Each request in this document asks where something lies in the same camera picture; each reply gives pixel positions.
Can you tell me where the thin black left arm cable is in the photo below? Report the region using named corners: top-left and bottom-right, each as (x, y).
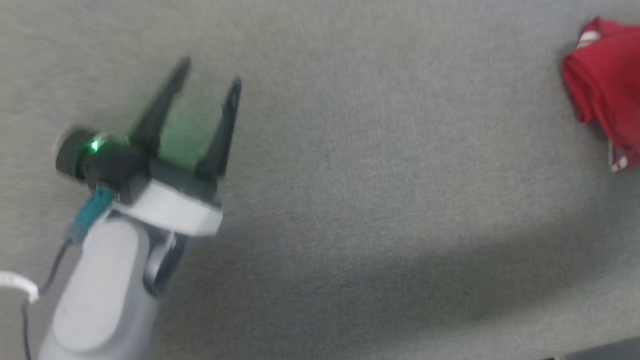
top-left (20, 239), bottom-right (72, 360)

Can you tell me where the red Bulls basketball jersey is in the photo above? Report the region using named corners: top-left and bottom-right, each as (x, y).
top-left (561, 16), bottom-right (640, 173)

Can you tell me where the teal cable connector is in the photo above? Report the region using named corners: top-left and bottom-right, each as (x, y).
top-left (69, 187), bottom-right (116, 244)

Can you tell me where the left gripper white dark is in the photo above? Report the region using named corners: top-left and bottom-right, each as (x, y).
top-left (54, 57), bottom-right (244, 237)

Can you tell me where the white braided cable sleeve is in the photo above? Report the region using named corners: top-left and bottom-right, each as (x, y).
top-left (0, 271), bottom-right (40, 303)

